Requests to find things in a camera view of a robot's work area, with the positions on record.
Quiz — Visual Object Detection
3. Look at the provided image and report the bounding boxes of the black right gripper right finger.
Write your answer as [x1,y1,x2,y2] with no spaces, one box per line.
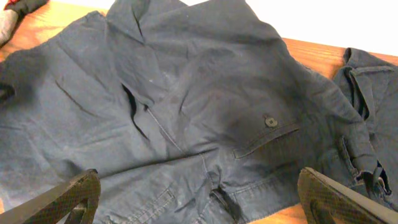
[297,167,397,224]

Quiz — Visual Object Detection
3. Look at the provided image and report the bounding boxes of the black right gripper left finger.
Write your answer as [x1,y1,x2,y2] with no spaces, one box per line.
[1,169,101,224]

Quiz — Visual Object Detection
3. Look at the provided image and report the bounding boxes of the dark blue shorts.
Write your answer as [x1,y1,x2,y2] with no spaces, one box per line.
[1,1,397,223]

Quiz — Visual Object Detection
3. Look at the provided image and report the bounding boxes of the folded dark blue garment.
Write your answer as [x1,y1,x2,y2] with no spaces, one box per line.
[333,48,397,209]

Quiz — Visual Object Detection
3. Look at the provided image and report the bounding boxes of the grey shorts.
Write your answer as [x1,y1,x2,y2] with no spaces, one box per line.
[0,10,19,47]

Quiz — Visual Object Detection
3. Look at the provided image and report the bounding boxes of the red and black garment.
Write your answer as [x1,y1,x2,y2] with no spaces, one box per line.
[4,0,49,16]

